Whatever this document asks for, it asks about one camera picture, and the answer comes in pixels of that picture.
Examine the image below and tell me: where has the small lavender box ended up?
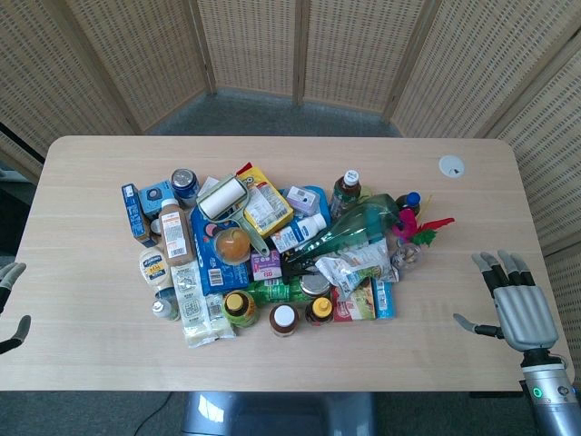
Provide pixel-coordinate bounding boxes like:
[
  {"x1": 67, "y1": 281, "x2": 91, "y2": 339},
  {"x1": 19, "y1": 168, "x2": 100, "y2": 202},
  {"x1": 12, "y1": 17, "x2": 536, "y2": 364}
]
[{"x1": 286, "y1": 185, "x2": 319, "y2": 216}]

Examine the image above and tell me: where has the white noodle packet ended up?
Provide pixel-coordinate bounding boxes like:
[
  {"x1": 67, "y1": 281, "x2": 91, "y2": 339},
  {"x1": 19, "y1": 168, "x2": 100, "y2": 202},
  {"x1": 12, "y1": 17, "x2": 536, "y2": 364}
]
[{"x1": 170, "y1": 259, "x2": 237, "y2": 350}]

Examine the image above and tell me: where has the brown milk tea bottle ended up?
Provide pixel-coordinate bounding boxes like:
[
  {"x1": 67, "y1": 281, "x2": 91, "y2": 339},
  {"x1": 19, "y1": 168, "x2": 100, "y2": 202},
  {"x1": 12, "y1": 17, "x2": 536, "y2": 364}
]
[{"x1": 159, "y1": 197, "x2": 197, "y2": 268}]

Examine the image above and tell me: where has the green tea bottle yellow cap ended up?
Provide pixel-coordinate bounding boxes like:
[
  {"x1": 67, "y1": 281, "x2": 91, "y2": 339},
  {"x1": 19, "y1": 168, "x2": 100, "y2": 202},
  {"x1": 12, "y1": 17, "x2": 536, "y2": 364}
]
[{"x1": 221, "y1": 290, "x2": 261, "y2": 329}]

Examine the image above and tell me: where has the red green snack box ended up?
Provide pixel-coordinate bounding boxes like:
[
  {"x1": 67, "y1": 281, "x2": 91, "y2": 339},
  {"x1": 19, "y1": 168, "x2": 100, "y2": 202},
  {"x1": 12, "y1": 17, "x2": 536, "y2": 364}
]
[{"x1": 330, "y1": 277, "x2": 378, "y2": 322}]

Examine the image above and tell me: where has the black floor cable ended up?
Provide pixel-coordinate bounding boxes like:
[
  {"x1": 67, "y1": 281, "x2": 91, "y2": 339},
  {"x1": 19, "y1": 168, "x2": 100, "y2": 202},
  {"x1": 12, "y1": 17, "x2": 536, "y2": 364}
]
[{"x1": 133, "y1": 391, "x2": 176, "y2": 436}]

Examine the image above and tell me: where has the brown jar white lid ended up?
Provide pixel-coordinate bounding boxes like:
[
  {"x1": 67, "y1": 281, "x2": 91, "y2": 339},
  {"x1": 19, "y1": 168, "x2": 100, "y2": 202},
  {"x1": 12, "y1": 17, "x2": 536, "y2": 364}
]
[{"x1": 269, "y1": 303, "x2": 301, "y2": 339}]

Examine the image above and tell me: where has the brown bottle yellow cap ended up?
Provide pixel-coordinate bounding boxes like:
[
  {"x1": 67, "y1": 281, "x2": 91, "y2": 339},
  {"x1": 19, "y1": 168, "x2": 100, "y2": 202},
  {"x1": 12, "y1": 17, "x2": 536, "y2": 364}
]
[{"x1": 304, "y1": 296, "x2": 335, "y2": 328}]

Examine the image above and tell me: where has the feather shuttlecock toy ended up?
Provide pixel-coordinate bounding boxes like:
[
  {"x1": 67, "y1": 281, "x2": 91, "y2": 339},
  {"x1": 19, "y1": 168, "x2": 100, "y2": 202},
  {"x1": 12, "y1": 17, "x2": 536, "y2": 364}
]
[{"x1": 392, "y1": 194, "x2": 456, "y2": 249}]

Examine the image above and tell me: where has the glass jar metal lid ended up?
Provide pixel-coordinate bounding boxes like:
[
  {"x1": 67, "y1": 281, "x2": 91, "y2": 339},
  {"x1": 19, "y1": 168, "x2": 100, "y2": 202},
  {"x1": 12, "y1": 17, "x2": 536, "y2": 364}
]
[{"x1": 299, "y1": 273, "x2": 332, "y2": 299}]

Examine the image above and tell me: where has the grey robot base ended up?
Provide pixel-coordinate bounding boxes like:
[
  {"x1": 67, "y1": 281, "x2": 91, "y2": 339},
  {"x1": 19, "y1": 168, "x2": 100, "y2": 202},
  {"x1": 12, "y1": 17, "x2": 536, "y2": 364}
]
[{"x1": 181, "y1": 391, "x2": 378, "y2": 436}]

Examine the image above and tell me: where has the blue flat package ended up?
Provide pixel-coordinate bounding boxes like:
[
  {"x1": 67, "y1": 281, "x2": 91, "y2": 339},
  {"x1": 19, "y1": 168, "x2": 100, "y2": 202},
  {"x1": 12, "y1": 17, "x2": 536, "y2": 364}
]
[{"x1": 277, "y1": 184, "x2": 330, "y2": 237}]

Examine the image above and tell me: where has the clear nut jar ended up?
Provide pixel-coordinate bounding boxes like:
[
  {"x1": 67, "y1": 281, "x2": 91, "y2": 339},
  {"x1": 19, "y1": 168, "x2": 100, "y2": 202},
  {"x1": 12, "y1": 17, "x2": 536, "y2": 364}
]
[{"x1": 390, "y1": 242, "x2": 427, "y2": 273}]

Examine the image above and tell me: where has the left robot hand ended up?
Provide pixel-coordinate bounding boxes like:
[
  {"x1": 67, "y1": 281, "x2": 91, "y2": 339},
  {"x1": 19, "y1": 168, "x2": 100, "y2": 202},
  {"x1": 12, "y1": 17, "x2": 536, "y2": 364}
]
[{"x1": 0, "y1": 262, "x2": 33, "y2": 356}]

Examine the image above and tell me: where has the white cable grommet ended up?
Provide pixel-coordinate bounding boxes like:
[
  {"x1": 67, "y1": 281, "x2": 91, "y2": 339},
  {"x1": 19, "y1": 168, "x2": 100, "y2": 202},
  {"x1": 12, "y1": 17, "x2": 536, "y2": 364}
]
[{"x1": 438, "y1": 154, "x2": 468, "y2": 179}]

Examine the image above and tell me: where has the woven folding screen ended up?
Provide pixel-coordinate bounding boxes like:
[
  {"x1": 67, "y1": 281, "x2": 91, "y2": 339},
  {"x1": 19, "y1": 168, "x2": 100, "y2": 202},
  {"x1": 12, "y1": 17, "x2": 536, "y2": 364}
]
[{"x1": 0, "y1": 0, "x2": 581, "y2": 346}]

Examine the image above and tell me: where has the mayonnaise squeeze bottle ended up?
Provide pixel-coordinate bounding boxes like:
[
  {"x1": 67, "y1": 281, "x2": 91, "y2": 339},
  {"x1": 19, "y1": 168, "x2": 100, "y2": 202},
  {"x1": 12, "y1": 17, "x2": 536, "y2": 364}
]
[{"x1": 138, "y1": 247, "x2": 174, "y2": 292}]

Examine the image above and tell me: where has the small clear water bottle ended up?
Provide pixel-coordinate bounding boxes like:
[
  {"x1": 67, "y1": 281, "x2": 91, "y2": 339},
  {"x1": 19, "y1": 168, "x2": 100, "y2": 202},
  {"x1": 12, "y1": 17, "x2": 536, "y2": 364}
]
[{"x1": 151, "y1": 287, "x2": 182, "y2": 322}]

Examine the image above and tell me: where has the green plastic bottle large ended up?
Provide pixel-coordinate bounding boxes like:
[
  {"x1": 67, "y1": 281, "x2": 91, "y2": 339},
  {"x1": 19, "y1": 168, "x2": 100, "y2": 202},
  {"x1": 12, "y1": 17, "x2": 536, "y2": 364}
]
[{"x1": 285, "y1": 193, "x2": 400, "y2": 269}]

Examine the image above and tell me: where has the blue Oreo cookie box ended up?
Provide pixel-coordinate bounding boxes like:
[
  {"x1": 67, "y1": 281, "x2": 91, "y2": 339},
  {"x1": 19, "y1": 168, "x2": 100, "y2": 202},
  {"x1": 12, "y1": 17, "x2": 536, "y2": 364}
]
[{"x1": 190, "y1": 206, "x2": 253, "y2": 297}]

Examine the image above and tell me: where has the blue slim packet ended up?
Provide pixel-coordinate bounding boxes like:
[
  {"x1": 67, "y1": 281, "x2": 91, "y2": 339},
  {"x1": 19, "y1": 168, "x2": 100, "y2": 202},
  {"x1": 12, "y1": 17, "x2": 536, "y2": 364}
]
[{"x1": 371, "y1": 277, "x2": 396, "y2": 320}]

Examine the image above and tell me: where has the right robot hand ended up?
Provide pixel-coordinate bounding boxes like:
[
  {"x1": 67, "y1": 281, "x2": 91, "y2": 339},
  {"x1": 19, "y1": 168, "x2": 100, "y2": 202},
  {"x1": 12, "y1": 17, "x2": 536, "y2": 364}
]
[{"x1": 453, "y1": 249, "x2": 559, "y2": 352}]

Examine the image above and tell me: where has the yellow snack packet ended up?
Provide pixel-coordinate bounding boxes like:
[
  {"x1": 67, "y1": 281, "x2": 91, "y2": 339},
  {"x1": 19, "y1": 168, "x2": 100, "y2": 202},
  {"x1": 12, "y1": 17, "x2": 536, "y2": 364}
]
[{"x1": 236, "y1": 162, "x2": 295, "y2": 240}]

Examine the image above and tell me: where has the tall blue carton box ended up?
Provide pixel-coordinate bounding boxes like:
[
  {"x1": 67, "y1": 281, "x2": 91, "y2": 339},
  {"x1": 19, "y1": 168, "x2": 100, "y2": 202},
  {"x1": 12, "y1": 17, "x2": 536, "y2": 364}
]
[{"x1": 120, "y1": 183, "x2": 152, "y2": 243}]

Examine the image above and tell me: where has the crumpled silver snack bag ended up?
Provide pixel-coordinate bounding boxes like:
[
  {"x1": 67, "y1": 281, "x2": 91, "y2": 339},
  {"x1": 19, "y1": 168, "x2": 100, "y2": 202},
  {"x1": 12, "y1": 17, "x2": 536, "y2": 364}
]
[{"x1": 314, "y1": 239, "x2": 400, "y2": 301}]

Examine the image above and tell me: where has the dark tea bottle white cap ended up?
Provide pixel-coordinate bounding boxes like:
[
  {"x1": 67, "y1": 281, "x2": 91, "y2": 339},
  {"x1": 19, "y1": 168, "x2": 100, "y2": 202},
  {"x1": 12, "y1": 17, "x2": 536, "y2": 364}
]
[{"x1": 329, "y1": 169, "x2": 362, "y2": 219}]

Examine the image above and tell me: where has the green Sprite bottle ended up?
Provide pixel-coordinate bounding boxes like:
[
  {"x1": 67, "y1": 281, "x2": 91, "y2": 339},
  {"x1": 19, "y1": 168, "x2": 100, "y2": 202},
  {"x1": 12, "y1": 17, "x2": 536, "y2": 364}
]
[{"x1": 247, "y1": 277, "x2": 310, "y2": 306}]

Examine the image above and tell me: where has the blue pull-tab can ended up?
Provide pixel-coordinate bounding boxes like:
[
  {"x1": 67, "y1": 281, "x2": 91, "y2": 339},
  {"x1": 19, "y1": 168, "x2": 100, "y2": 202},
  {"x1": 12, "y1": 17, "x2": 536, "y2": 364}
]
[{"x1": 171, "y1": 168, "x2": 201, "y2": 209}]

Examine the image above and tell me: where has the lint roller with green handle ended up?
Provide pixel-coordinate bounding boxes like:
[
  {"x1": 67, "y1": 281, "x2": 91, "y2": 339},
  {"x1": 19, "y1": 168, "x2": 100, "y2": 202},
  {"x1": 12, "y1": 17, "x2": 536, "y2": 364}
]
[{"x1": 195, "y1": 175, "x2": 270, "y2": 254}]

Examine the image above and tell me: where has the orange jelly cup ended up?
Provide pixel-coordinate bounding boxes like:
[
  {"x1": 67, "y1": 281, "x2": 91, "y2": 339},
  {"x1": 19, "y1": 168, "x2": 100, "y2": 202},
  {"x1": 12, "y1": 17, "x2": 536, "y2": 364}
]
[{"x1": 215, "y1": 227, "x2": 251, "y2": 264}]

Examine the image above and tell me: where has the dark bottle blue cap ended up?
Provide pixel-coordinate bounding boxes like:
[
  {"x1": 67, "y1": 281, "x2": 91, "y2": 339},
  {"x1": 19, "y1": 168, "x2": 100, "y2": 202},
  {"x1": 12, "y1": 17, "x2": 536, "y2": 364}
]
[{"x1": 395, "y1": 192, "x2": 422, "y2": 214}]

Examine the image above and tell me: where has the light blue square box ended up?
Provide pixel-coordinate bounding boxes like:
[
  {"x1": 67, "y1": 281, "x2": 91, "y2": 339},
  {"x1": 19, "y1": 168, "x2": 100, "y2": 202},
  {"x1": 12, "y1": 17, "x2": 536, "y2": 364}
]
[{"x1": 138, "y1": 180, "x2": 175, "y2": 223}]

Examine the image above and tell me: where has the white lotion bottle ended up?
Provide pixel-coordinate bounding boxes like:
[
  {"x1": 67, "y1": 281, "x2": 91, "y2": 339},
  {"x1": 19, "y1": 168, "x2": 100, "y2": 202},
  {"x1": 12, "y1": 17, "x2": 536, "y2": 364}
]
[{"x1": 271, "y1": 213, "x2": 328, "y2": 254}]

